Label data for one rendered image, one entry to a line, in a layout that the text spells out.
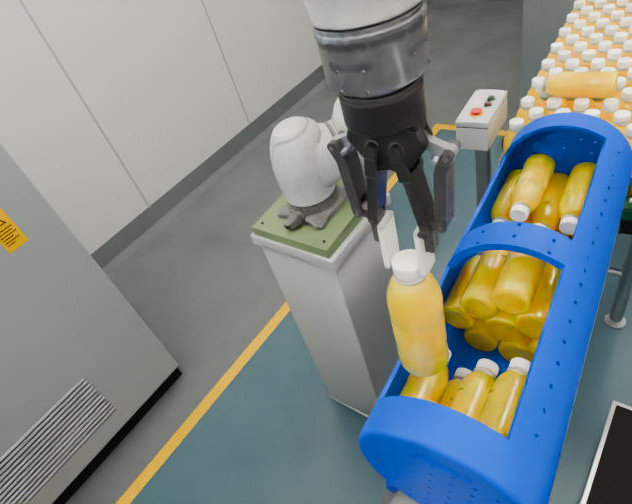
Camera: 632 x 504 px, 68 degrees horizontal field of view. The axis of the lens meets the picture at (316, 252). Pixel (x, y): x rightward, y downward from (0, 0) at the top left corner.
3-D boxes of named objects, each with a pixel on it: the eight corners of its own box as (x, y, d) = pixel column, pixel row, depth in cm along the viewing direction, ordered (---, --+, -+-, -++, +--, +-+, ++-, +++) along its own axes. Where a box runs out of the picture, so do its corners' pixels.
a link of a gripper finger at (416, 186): (400, 126, 46) (413, 124, 45) (432, 215, 52) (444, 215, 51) (383, 149, 44) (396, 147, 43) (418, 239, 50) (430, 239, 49)
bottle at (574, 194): (567, 164, 114) (548, 213, 104) (599, 158, 108) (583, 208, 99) (575, 187, 117) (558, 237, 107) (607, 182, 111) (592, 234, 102)
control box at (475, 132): (456, 149, 151) (454, 120, 144) (476, 116, 161) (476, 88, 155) (488, 151, 145) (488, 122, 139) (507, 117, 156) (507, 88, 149)
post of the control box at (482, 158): (480, 323, 219) (474, 136, 153) (483, 316, 221) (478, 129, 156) (489, 325, 217) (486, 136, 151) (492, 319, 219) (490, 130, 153)
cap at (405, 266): (431, 275, 56) (430, 264, 54) (401, 287, 55) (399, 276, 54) (417, 255, 59) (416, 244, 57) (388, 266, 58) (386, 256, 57)
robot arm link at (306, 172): (279, 186, 144) (252, 124, 129) (333, 162, 144) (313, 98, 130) (292, 215, 132) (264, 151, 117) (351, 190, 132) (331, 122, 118)
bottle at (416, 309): (458, 367, 66) (450, 277, 54) (412, 385, 66) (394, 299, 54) (434, 331, 72) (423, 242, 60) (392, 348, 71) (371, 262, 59)
